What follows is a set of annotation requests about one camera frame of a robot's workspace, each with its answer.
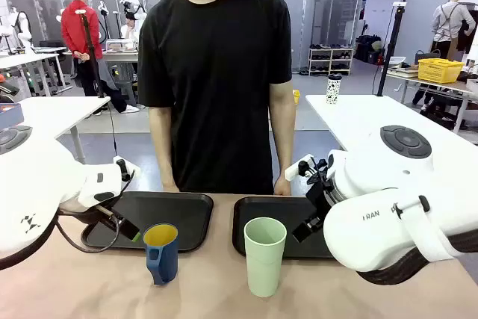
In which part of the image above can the black plastic tray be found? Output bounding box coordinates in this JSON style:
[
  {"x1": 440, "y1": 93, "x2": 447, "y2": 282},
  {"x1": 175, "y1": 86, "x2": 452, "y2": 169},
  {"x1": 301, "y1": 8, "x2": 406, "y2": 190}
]
[
  {"x1": 81, "y1": 191, "x2": 214, "y2": 253},
  {"x1": 232, "y1": 195, "x2": 337, "y2": 260}
]

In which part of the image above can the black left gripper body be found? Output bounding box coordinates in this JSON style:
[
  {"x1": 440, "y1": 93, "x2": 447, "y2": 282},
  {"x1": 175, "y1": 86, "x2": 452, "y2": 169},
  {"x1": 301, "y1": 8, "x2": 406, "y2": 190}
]
[{"x1": 82, "y1": 199, "x2": 126, "y2": 229}]

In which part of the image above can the blue box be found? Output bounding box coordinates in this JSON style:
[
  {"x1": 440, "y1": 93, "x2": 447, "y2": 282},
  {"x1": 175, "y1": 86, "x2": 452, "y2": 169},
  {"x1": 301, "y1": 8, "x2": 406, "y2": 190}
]
[{"x1": 0, "y1": 104, "x2": 24, "y2": 130}]

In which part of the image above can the white humanoid robot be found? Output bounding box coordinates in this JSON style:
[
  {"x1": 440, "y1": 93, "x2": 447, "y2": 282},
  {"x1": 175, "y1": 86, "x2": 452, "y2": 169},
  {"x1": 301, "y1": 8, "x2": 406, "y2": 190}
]
[{"x1": 7, "y1": 7, "x2": 34, "y2": 55}]

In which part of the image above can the background table with goods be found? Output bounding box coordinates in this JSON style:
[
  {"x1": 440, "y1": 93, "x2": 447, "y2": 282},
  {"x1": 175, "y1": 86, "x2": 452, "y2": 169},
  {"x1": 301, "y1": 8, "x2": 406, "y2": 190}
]
[{"x1": 386, "y1": 66, "x2": 478, "y2": 133}]

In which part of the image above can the yellow plastic basket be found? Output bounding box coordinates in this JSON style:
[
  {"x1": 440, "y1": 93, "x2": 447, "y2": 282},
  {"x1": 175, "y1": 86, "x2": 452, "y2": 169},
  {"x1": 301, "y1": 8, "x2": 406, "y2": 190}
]
[{"x1": 417, "y1": 58, "x2": 466, "y2": 84}]

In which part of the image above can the person's black T-shirt torso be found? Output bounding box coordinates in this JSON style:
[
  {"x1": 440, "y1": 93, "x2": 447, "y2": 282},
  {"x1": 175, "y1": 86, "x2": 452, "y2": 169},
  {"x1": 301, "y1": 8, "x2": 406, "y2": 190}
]
[{"x1": 137, "y1": 0, "x2": 293, "y2": 195}]

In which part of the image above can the seated person in white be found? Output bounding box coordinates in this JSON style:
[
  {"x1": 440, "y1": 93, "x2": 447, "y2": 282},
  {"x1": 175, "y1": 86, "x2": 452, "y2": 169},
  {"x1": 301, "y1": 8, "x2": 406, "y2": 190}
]
[{"x1": 99, "y1": 11, "x2": 142, "y2": 114}]

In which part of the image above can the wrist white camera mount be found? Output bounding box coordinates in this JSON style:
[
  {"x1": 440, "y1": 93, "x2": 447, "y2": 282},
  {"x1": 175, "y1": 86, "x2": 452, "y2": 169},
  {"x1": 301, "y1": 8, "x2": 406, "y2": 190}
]
[
  {"x1": 285, "y1": 153, "x2": 314, "y2": 181},
  {"x1": 113, "y1": 155, "x2": 141, "y2": 182}
]

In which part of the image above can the man in red jacket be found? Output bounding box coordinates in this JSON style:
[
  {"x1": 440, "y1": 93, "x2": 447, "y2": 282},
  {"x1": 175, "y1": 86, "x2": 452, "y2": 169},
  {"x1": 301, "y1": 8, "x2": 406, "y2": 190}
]
[{"x1": 60, "y1": 0, "x2": 109, "y2": 98}]

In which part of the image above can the mannequin with grey shirt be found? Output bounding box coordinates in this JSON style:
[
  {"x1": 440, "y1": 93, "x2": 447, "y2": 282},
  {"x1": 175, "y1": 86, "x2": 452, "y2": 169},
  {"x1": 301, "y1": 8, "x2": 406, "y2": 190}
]
[{"x1": 432, "y1": 0, "x2": 477, "y2": 61}]

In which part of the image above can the person's left forearm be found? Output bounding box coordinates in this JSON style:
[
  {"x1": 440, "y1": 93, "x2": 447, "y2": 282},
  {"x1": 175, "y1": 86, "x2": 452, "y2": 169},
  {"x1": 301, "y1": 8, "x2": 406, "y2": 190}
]
[{"x1": 268, "y1": 81, "x2": 296, "y2": 184}]

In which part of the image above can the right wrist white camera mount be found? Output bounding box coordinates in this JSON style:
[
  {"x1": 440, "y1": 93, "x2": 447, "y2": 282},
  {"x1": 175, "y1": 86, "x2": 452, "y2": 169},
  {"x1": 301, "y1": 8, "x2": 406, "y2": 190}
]
[{"x1": 285, "y1": 153, "x2": 314, "y2": 181}]

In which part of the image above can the grey background desk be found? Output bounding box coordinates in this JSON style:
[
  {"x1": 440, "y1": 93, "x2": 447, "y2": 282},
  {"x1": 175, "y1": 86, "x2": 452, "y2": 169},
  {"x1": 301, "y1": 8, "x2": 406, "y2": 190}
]
[{"x1": 0, "y1": 46, "x2": 74, "y2": 98}]

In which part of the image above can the person's left hand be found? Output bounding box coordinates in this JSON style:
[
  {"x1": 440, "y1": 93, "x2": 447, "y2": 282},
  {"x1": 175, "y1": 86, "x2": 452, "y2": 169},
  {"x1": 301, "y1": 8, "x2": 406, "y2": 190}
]
[{"x1": 273, "y1": 176, "x2": 293, "y2": 196}]

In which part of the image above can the white black-spotted tumbler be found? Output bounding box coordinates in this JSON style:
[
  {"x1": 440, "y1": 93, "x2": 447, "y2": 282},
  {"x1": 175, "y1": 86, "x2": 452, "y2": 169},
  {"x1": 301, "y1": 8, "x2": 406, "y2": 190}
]
[{"x1": 326, "y1": 74, "x2": 343, "y2": 105}]

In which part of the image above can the person's right forearm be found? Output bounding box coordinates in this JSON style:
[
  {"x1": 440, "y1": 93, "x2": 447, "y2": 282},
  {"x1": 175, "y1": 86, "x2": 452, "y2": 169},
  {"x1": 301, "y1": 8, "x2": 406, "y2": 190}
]
[{"x1": 148, "y1": 105, "x2": 180, "y2": 188}]

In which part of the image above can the blue mug yellow inside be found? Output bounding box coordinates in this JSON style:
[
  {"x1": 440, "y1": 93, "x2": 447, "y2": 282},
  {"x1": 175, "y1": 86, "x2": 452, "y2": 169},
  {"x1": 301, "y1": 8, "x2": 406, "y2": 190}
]
[{"x1": 143, "y1": 223, "x2": 179, "y2": 285}]

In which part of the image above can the black bags pile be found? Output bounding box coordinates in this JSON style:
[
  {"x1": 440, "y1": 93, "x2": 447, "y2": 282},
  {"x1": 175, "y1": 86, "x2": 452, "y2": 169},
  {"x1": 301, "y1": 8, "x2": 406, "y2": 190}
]
[{"x1": 354, "y1": 34, "x2": 385, "y2": 65}]

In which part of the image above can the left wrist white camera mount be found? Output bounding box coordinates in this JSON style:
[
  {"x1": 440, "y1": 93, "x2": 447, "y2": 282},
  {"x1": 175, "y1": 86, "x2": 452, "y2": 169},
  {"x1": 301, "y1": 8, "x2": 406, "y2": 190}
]
[{"x1": 113, "y1": 155, "x2": 141, "y2": 182}]

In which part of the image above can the white work table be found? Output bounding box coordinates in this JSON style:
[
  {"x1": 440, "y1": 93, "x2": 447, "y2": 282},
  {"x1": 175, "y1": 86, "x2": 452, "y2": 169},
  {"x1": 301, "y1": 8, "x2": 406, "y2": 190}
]
[
  {"x1": 14, "y1": 96, "x2": 111, "y2": 163},
  {"x1": 305, "y1": 93, "x2": 478, "y2": 193}
]

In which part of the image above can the clear plastic box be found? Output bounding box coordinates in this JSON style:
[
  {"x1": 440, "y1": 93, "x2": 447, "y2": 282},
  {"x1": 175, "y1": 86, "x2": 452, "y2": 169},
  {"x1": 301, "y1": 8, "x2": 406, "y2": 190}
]
[{"x1": 105, "y1": 38, "x2": 139, "y2": 54}]

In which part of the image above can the pale green tall cup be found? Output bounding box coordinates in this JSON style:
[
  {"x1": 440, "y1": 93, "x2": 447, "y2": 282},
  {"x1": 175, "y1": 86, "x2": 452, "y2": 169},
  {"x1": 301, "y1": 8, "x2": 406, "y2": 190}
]
[{"x1": 243, "y1": 217, "x2": 288, "y2": 298}]

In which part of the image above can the black tripod pole white head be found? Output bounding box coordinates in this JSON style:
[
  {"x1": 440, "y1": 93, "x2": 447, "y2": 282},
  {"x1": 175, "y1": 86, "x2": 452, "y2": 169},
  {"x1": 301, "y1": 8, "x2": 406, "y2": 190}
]
[
  {"x1": 376, "y1": 1, "x2": 407, "y2": 98},
  {"x1": 73, "y1": 8, "x2": 108, "y2": 98}
]

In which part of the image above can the white shoe rack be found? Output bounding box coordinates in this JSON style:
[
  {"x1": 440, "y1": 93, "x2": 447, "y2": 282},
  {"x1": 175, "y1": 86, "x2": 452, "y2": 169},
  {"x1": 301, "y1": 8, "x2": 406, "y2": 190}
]
[{"x1": 308, "y1": 44, "x2": 355, "y2": 76}]

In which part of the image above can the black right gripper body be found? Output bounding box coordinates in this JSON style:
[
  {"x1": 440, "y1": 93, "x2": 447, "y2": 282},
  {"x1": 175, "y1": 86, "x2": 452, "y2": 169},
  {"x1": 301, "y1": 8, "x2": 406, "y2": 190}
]
[{"x1": 305, "y1": 179, "x2": 337, "y2": 223}]

